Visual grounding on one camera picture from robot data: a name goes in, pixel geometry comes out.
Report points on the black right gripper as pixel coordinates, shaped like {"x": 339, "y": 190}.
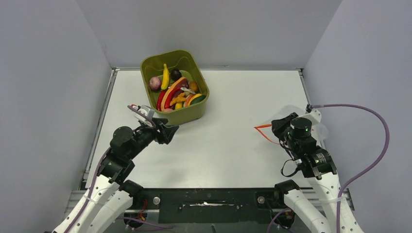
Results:
{"x": 277, "y": 125}

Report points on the dark green avocado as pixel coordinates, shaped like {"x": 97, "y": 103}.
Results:
{"x": 198, "y": 100}

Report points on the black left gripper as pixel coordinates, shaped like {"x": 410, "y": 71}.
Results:
{"x": 165, "y": 133}

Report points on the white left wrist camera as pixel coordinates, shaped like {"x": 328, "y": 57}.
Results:
{"x": 145, "y": 113}

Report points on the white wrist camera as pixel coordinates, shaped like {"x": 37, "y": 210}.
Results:
{"x": 313, "y": 114}
{"x": 145, "y": 113}

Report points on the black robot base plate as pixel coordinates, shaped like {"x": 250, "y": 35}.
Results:
{"x": 207, "y": 205}

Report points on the purple red onion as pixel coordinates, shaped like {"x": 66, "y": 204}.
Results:
{"x": 155, "y": 83}

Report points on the watermelon slice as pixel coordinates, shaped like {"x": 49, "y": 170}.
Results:
{"x": 188, "y": 98}

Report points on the long yellow chili pepper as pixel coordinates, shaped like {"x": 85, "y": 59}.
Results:
{"x": 165, "y": 78}

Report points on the short red chili pepper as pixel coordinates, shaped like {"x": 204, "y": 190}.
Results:
{"x": 159, "y": 100}

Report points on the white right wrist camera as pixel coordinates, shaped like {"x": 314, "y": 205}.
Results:
{"x": 313, "y": 114}

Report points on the olive green plastic basket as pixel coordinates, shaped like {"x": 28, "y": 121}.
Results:
{"x": 184, "y": 61}

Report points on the yellow banana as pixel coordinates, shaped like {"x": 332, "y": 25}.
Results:
{"x": 178, "y": 105}

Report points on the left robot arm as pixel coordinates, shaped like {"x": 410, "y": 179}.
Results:
{"x": 111, "y": 192}

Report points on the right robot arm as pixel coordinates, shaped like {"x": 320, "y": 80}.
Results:
{"x": 318, "y": 168}

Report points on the clear zip bag orange zipper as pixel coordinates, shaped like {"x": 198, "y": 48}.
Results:
{"x": 319, "y": 131}

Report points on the dark purple plum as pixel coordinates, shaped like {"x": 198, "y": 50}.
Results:
{"x": 175, "y": 74}

